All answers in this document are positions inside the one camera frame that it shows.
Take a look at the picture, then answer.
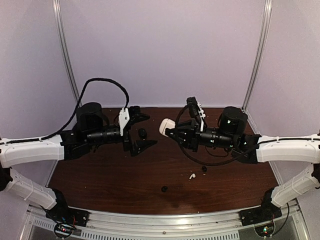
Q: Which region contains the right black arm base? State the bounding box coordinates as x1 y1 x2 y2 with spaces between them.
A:
239 187 282 226

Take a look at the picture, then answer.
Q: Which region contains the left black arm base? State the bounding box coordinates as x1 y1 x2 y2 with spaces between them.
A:
44 188 89 227

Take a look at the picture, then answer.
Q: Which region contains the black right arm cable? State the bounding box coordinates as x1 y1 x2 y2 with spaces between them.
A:
174 103 253 167

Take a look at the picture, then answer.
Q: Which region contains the right circuit board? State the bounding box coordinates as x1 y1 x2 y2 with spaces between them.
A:
254 223 275 238

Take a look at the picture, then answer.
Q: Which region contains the left circuit board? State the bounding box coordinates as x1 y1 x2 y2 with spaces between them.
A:
53 223 76 238

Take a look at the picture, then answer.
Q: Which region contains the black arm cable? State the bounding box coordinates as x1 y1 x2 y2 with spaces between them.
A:
174 103 253 167
39 77 131 141

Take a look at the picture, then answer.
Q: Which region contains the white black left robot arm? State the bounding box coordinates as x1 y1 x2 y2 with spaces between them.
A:
0 102 157 222

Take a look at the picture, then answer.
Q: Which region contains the aluminium front rail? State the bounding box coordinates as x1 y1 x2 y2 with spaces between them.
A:
17 200 310 240

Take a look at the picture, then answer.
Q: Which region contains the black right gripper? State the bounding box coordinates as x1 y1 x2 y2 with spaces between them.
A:
165 119 236 153

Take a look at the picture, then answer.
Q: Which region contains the circuit board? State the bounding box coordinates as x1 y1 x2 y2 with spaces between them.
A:
53 223 76 238
254 223 275 238

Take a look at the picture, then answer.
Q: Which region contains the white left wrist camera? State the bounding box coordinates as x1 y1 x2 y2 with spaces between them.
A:
118 107 130 137

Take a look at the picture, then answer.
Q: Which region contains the aluminium frame post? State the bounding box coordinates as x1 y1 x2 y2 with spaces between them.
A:
52 0 80 103
242 0 273 112

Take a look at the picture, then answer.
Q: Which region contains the left aluminium frame post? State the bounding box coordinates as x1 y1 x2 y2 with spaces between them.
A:
52 0 80 103

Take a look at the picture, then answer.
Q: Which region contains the right aluminium frame post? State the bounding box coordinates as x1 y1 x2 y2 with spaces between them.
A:
242 0 273 112

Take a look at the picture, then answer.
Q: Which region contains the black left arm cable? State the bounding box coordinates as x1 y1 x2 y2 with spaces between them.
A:
39 77 131 141

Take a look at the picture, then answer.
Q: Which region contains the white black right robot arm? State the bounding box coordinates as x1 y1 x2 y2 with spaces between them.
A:
159 104 320 221

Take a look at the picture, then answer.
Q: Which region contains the white earbud charging case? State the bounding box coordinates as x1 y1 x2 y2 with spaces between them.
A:
159 118 176 137

